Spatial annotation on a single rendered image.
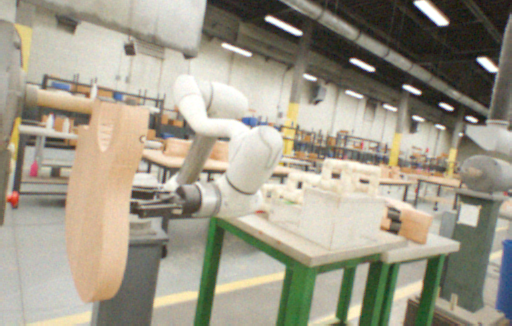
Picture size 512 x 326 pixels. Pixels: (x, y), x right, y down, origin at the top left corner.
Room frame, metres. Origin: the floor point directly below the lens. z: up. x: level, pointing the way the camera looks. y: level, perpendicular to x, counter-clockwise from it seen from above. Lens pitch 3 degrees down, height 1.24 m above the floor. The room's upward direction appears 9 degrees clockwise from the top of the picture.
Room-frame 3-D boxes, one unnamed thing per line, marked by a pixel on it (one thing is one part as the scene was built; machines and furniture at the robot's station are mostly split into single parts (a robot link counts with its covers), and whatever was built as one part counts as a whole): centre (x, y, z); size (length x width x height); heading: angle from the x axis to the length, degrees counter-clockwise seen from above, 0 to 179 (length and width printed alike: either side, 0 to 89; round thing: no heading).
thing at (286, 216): (1.24, -0.24, 0.98); 0.27 x 0.16 x 0.09; 129
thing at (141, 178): (1.53, 0.53, 0.87); 0.18 x 0.16 x 0.22; 124
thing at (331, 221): (1.11, -0.33, 1.02); 0.27 x 0.15 x 0.17; 129
